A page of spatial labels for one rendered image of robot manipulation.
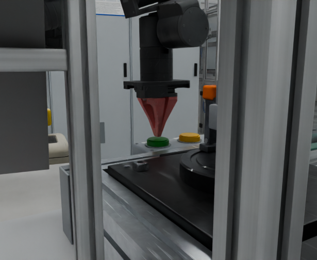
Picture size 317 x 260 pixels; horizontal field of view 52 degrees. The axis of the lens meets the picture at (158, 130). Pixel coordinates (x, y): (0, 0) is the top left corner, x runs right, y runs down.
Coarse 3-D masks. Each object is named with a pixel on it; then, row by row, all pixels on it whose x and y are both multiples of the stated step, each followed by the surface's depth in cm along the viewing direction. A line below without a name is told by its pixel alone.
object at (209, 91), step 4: (204, 88) 42; (208, 88) 41; (212, 88) 40; (204, 92) 42; (208, 92) 41; (212, 92) 40; (204, 96) 42; (208, 96) 41; (212, 96) 41; (208, 100) 42; (212, 100) 41; (208, 104) 42; (208, 108) 42; (208, 112) 42; (208, 116) 42; (208, 120) 42; (208, 124) 42; (208, 128) 42; (204, 132) 43; (208, 132) 42; (212, 132) 42; (204, 136) 43; (208, 136) 42; (212, 136) 42; (204, 140) 43; (208, 140) 42; (212, 140) 42
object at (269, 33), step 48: (240, 0) 9; (288, 0) 8; (96, 48) 23; (240, 48) 9; (288, 48) 8; (96, 96) 23; (240, 96) 9; (288, 96) 8; (96, 144) 24; (240, 144) 10; (288, 144) 9; (96, 192) 25; (240, 192) 10; (288, 192) 9; (96, 240) 25; (240, 240) 9; (288, 240) 9
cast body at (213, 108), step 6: (216, 84) 38; (216, 90) 38; (216, 96) 38; (216, 102) 38; (210, 108) 39; (216, 108) 38; (210, 114) 39; (216, 114) 38; (210, 120) 39; (216, 120) 38; (210, 126) 40; (216, 126) 38
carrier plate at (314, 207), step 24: (120, 168) 42; (168, 168) 42; (312, 168) 42; (144, 192) 35; (168, 192) 34; (192, 192) 34; (312, 192) 34; (168, 216) 31; (192, 216) 29; (312, 216) 29
